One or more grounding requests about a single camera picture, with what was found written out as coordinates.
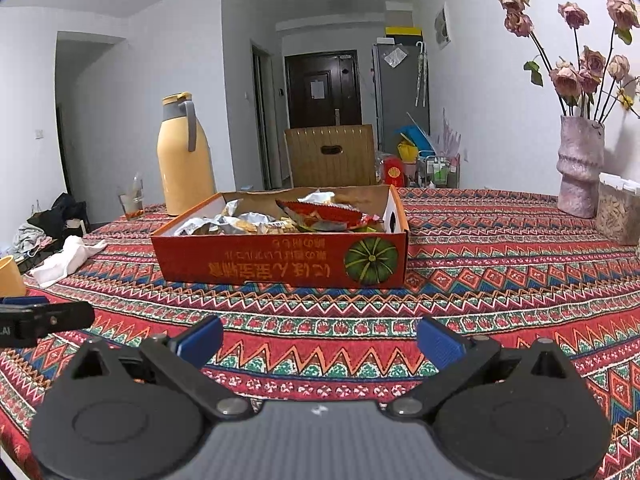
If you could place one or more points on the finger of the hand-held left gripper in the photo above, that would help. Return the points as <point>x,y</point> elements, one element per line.
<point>65,317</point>

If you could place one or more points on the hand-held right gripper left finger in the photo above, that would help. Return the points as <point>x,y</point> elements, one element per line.
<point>200,341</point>

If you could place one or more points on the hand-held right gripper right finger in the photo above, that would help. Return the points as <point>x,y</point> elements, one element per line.
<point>437,341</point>

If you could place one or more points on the orange cardboard box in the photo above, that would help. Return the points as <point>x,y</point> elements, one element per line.
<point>280,260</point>

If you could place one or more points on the pile of snack packets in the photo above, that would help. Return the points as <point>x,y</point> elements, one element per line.
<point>320,212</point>

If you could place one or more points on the yellow cup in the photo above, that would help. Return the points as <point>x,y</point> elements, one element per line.
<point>11,277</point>

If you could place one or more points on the white crumpled cloth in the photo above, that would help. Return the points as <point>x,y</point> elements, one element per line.
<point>65,260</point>

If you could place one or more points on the black clothes pile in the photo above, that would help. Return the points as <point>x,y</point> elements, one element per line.
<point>62,210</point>

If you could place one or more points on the glass cup with straw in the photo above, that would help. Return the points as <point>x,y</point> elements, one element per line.
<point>132,202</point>

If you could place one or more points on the yellow thermos jug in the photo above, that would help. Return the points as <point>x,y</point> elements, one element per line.
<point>182,175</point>

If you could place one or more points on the red gift box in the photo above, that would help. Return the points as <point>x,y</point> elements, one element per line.
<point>394,172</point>

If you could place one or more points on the yellow bag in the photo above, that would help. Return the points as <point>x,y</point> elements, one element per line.
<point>407,152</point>

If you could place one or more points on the wooden chair back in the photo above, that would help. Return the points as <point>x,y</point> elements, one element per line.
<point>310,170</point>

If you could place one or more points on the blue plastic dustpan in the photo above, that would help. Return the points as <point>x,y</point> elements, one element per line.
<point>417,137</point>

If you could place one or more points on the pink textured vase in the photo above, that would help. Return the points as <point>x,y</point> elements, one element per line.
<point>580,170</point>

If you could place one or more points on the clear container with white lid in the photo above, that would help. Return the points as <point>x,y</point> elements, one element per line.
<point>620,210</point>

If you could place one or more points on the grey refrigerator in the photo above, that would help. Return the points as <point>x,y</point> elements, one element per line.
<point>397,100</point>

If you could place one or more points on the white folded umbrella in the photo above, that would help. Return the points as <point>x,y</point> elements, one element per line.
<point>421,75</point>

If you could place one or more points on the dark entrance door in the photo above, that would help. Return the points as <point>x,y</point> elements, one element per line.
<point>322,90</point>

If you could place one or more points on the paper on refrigerator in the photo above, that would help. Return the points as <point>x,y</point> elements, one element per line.
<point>395,57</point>

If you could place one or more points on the bunch of dried roses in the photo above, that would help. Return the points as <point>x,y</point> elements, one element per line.
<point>567,80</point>

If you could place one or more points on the yellow box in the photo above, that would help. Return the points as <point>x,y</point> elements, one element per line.
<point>403,30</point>

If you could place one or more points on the pink feathery wall decoration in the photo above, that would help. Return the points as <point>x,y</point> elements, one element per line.
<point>451,135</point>

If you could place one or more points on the white wall panel box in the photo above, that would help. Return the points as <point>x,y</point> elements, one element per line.
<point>442,26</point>

